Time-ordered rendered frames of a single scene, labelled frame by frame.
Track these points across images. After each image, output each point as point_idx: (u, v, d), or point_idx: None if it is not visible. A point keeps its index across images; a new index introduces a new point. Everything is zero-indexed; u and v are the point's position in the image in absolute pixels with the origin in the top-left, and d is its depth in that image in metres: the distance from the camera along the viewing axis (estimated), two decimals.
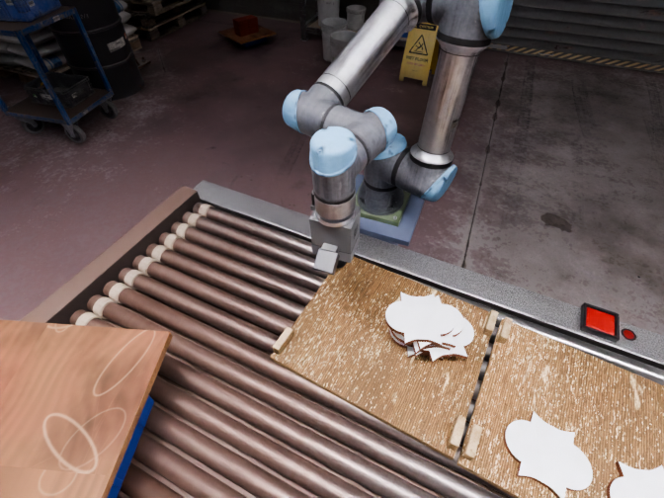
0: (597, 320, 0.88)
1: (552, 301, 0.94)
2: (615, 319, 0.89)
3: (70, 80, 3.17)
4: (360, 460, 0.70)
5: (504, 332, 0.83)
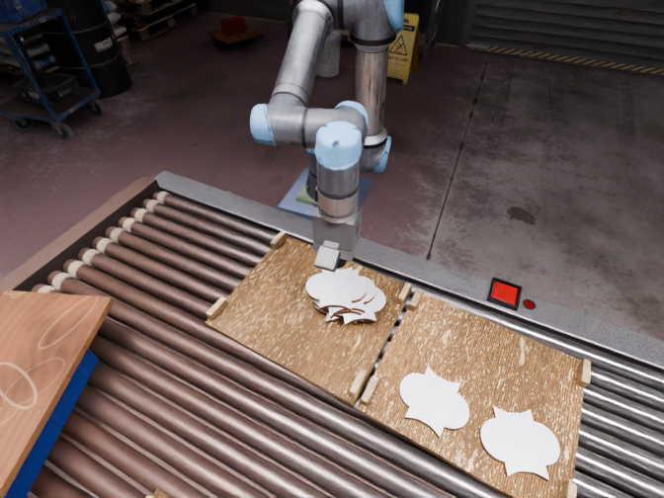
0: (502, 291, 0.99)
1: (466, 277, 1.04)
2: (518, 291, 0.99)
3: (58, 80, 3.27)
4: (273, 407, 0.80)
5: (413, 300, 0.93)
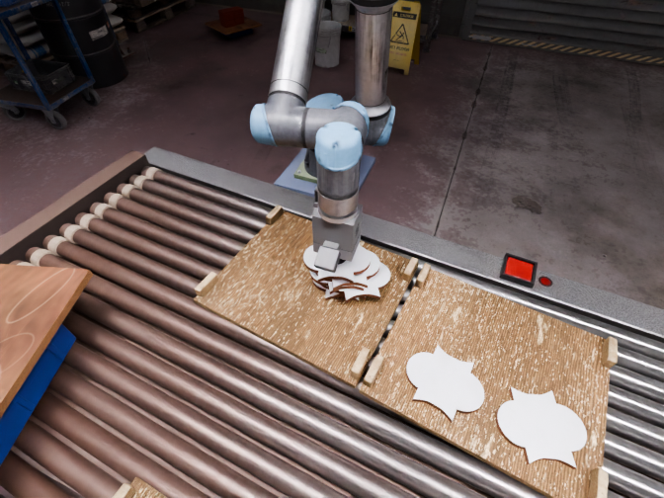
0: (516, 268, 0.91)
1: (477, 253, 0.97)
2: (533, 268, 0.92)
3: (51, 68, 3.19)
4: (266, 389, 0.72)
5: (420, 276, 0.85)
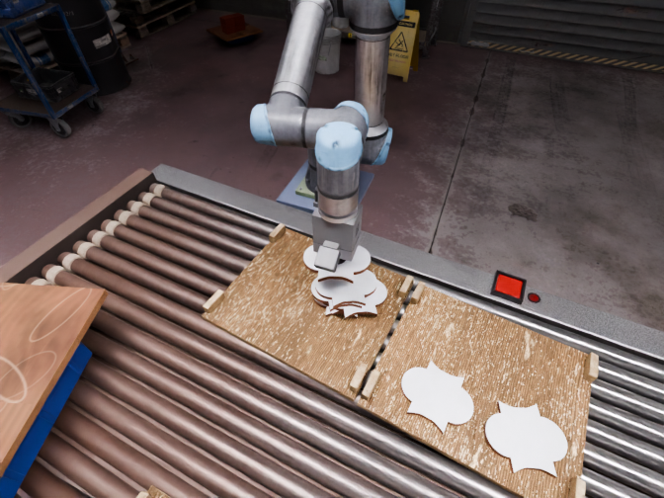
0: (506, 285, 0.97)
1: (469, 270, 1.02)
2: (522, 285, 0.97)
3: (56, 76, 3.25)
4: (271, 402, 0.78)
5: (415, 293, 0.91)
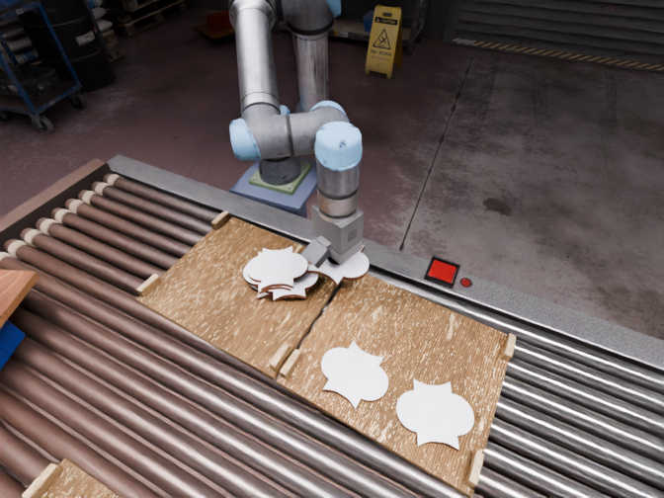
0: (439, 270, 0.98)
1: (407, 256, 1.04)
2: (456, 270, 0.99)
3: (39, 73, 3.27)
4: (194, 380, 0.80)
5: None
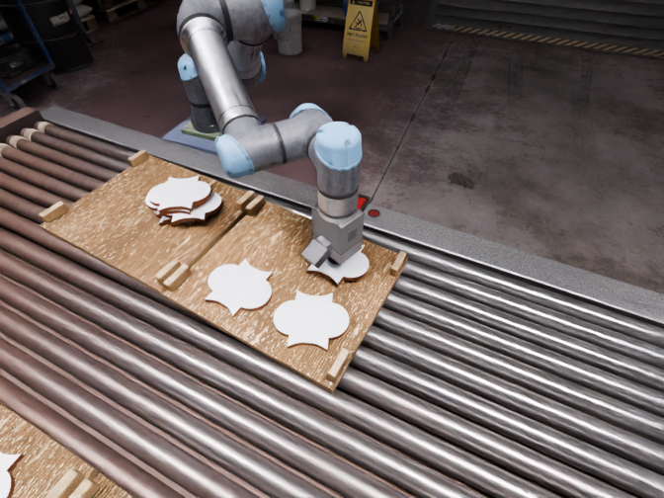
0: None
1: None
2: (366, 202, 1.00)
3: (12, 52, 3.27)
4: (82, 295, 0.80)
5: (250, 205, 0.93)
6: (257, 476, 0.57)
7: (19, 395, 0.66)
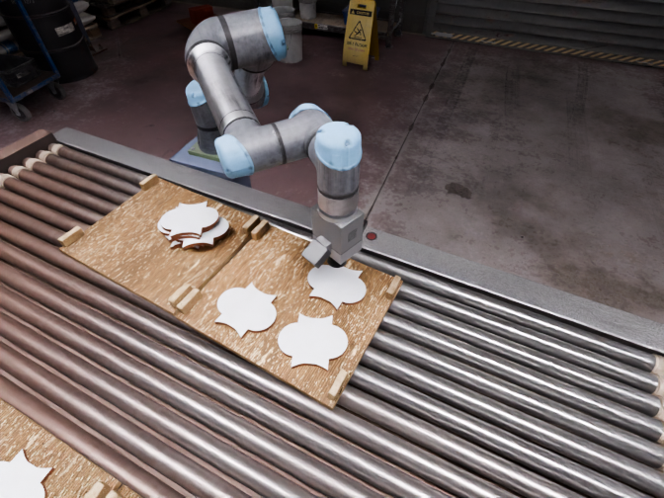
0: None
1: None
2: (363, 225, 1.06)
3: (18, 62, 3.33)
4: (101, 317, 0.86)
5: (255, 229, 0.99)
6: (265, 487, 0.64)
7: (46, 412, 0.72)
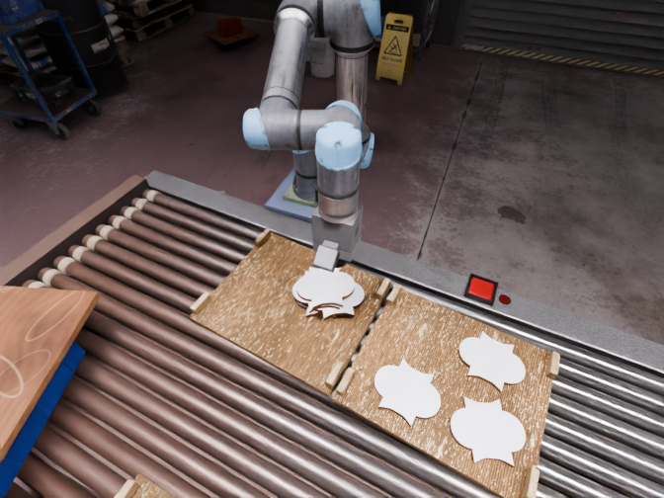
0: (478, 288, 1.02)
1: (445, 273, 1.07)
2: (494, 288, 1.02)
3: (55, 80, 3.30)
4: (252, 397, 0.83)
5: (391, 295, 0.96)
6: None
7: None
